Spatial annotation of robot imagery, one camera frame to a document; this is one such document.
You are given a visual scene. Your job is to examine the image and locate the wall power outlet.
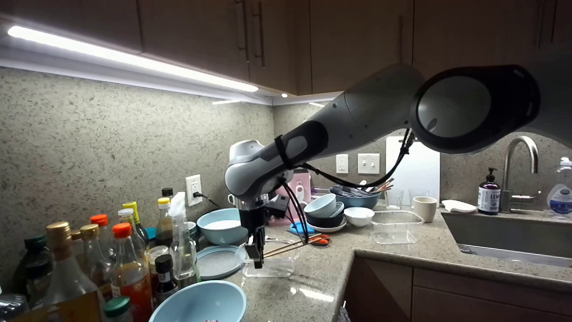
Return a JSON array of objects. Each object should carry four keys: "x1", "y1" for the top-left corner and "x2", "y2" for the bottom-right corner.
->
[{"x1": 186, "y1": 176, "x2": 202, "y2": 206}]

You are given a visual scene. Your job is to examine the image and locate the yellow cap bottle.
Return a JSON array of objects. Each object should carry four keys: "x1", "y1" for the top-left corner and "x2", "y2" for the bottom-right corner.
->
[{"x1": 157, "y1": 197, "x2": 173, "y2": 247}]

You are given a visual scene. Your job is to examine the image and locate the under cabinet light strip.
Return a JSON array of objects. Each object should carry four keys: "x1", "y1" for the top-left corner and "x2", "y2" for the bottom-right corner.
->
[{"x1": 7, "y1": 26, "x2": 257, "y2": 94}]

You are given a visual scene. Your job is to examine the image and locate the gold cap oil bottle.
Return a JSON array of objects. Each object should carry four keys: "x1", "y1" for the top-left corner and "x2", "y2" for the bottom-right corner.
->
[{"x1": 41, "y1": 222, "x2": 104, "y2": 322}]

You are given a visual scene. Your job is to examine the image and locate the dark blue dish bowl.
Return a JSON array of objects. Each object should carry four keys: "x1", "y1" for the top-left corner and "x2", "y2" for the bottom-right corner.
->
[{"x1": 331, "y1": 187, "x2": 379, "y2": 210}]

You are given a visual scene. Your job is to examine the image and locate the dark soap pump bottle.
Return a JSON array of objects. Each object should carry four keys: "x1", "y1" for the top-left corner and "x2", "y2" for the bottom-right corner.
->
[{"x1": 477, "y1": 169, "x2": 500, "y2": 215}]

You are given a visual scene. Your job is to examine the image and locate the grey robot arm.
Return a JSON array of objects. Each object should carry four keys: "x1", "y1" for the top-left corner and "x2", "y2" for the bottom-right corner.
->
[{"x1": 225, "y1": 47, "x2": 572, "y2": 267}]

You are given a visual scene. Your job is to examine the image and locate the white mug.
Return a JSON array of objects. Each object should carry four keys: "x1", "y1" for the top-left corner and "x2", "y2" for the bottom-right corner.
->
[{"x1": 413, "y1": 197, "x2": 438, "y2": 224}]

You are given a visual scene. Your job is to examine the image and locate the white cutting board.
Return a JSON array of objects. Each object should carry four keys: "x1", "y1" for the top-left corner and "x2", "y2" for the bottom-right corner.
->
[{"x1": 391, "y1": 140, "x2": 440, "y2": 206}]

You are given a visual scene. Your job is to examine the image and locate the orange handled scissors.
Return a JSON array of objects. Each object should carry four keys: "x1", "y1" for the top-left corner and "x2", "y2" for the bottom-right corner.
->
[{"x1": 309, "y1": 235, "x2": 331, "y2": 247}]

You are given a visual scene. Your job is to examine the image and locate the small white bowl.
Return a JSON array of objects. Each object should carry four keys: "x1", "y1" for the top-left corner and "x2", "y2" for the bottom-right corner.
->
[{"x1": 343, "y1": 208, "x2": 375, "y2": 228}]

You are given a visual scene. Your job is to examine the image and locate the blue sponge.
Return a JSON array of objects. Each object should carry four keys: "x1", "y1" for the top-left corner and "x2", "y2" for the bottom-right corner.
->
[{"x1": 288, "y1": 222, "x2": 309, "y2": 235}]

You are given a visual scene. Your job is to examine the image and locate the light blue mixing bowl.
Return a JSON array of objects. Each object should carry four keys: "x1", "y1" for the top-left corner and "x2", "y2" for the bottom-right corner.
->
[{"x1": 197, "y1": 208, "x2": 247, "y2": 246}]

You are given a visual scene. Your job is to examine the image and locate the stacked blue black bowls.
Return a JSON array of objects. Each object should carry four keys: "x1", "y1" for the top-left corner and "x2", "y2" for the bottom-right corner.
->
[{"x1": 304, "y1": 194, "x2": 345, "y2": 231}]

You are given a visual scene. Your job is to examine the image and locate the orange cap sauce bottle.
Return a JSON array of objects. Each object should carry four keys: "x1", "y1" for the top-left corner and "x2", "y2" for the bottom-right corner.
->
[{"x1": 113, "y1": 222, "x2": 152, "y2": 322}]

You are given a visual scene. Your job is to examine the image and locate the clear plastic container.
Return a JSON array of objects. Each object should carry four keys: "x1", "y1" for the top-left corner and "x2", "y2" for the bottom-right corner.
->
[
  {"x1": 243, "y1": 238, "x2": 302, "y2": 280},
  {"x1": 370, "y1": 212, "x2": 422, "y2": 246}
]

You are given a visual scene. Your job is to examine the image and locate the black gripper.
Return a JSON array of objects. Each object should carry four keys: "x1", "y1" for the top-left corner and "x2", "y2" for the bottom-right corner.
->
[{"x1": 238, "y1": 203, "x2": 266, "y2": 269}]

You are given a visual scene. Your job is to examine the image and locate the light blue front bowl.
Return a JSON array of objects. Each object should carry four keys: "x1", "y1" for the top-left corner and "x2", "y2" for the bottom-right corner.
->
[{"x1": 148, "y1": 281, "x2": 247, "y2": 322}]

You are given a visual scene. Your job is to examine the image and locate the upper wooden cabinets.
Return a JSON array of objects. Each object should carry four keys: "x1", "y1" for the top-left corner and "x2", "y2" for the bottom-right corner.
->
[{"x1": 0, "y1": 0, "x2": 572, "y2": 94}]

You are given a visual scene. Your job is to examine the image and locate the clear spray bottle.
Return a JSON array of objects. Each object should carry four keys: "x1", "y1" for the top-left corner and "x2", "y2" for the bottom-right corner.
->
[{"x1": 168, "y1": 192, "x2": 198, "y2": 287}]

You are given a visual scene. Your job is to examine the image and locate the light blue plate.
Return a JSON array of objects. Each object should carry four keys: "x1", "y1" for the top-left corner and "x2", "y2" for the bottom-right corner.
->
[{"x1": 197, "y1": 246, "x2": 245, "y2": 280}]

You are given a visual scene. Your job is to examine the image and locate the dark green cap bottle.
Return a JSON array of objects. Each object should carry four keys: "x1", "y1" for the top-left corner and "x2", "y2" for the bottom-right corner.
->
[{"x1": 12, "y1": 237, "x2": 52, "y2": 299}]

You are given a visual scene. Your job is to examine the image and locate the pink knife block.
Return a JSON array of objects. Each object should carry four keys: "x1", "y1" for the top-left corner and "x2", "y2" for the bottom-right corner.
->
[{"x1": 288, "y1": 170, "x2": 311, "y2": 204}]

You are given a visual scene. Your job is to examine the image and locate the steel kitchen faucet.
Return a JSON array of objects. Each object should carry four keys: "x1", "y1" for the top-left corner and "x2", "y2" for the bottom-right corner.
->
[{"x1": 500, "y1": 136, "x2": 538, "y2": 213}]

